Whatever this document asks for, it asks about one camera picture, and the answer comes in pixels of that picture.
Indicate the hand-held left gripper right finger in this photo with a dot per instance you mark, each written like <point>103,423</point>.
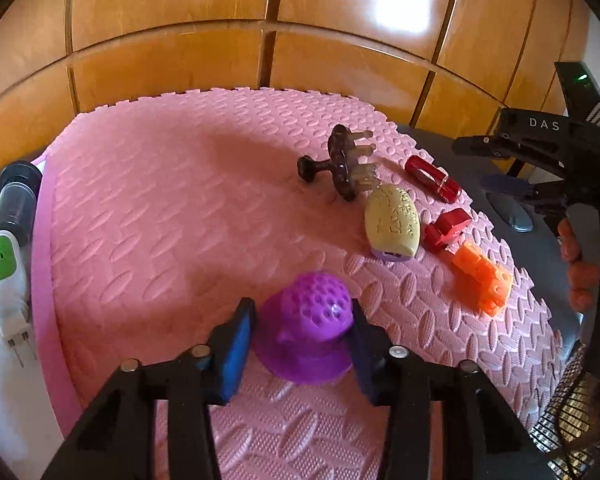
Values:
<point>362,360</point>

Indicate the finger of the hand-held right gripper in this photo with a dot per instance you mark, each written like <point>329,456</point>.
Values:
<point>505,185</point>
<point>480,145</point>

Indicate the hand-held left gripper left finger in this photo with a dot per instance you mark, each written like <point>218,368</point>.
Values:
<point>237,350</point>

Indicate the red cylindrical case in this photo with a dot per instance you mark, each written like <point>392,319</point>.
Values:
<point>432,177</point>

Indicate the purple silicone scrubber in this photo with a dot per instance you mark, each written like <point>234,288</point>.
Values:
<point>310,325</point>

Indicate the small red toy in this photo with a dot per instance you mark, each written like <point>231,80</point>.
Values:
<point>447,227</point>

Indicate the orange block toy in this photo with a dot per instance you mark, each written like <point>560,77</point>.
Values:
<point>482,277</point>

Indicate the beige egg-shaped case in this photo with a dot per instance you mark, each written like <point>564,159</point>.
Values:
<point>392,222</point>

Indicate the brown scalp massager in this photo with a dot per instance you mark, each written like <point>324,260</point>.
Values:
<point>342,165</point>

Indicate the dark bottle with black cap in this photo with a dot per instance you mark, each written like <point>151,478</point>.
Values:
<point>15,200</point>

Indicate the person's right hand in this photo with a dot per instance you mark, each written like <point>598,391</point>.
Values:
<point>577,280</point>

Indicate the pink foam mat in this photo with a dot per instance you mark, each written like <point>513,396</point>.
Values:
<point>180,210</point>

